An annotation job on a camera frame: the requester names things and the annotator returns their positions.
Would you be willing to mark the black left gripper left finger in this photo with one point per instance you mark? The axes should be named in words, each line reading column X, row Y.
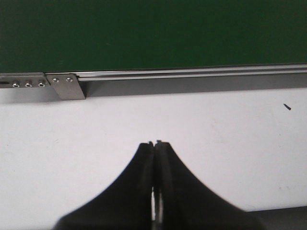
column 125, row 204

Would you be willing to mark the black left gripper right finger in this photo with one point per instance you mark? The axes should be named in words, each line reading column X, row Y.
column 183, row 202

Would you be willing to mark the left conveyor end plate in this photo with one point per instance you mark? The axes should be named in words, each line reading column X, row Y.
column 23, row 80

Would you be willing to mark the green conveyor belt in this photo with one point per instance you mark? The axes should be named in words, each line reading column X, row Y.
column 86, row 35

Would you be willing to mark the left steel support bracket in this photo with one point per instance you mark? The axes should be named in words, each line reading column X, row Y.
column 66, row 86

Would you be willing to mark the aluminium conveyor side rail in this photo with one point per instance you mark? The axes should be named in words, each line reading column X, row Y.
column 192, row 72

